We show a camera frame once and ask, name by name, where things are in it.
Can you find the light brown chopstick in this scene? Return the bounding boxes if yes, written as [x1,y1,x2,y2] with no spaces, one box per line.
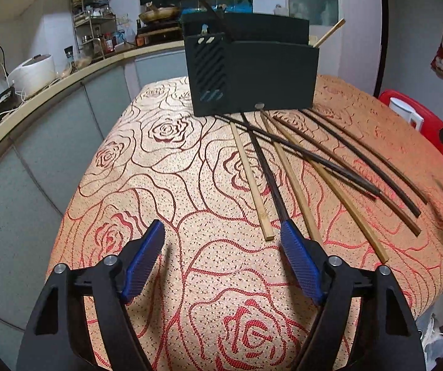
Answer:
[259,110,323,246]

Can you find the black chopstick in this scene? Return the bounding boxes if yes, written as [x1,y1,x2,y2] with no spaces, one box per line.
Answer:
[299,109,421,218]

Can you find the dark crossing chopstick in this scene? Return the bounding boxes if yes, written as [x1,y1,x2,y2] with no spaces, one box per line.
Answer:
[214,114,381,197]

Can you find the thin light bamboo chopstick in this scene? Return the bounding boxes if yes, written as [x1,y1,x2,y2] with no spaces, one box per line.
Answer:
[313,19,346,48]

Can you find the lower kitchen cabinets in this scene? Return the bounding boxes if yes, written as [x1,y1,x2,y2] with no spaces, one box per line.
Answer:
[0,48,187,369]

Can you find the beige kitchen countertop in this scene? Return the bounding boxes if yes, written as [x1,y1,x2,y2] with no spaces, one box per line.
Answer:
[0,41,184,154]

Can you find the red plastic chair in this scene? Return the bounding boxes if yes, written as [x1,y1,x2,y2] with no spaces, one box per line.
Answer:
[378,90,443,155]

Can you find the red hanging apron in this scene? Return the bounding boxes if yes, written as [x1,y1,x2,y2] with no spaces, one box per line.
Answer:
[430,31,443,79]

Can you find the rose patterned tablecloth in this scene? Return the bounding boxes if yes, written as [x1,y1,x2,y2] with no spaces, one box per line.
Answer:
[49,75,443,370]

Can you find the white rice cooker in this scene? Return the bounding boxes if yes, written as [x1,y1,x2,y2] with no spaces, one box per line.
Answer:
[7,54,57,99]

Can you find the pepper grinder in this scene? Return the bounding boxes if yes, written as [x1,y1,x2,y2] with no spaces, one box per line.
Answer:
[64,45,75,75]

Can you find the dark green utensil holder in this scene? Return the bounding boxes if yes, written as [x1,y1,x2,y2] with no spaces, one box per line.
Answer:
[181,12,320,117]

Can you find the gas stove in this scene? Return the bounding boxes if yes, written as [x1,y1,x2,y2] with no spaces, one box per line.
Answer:
[135,20,183,48]

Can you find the metal spice rack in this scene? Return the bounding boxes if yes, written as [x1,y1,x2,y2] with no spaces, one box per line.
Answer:
[71,0,117,61]

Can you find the wok on left burner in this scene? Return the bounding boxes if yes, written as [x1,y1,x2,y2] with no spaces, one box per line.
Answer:
[139,2,180,24]

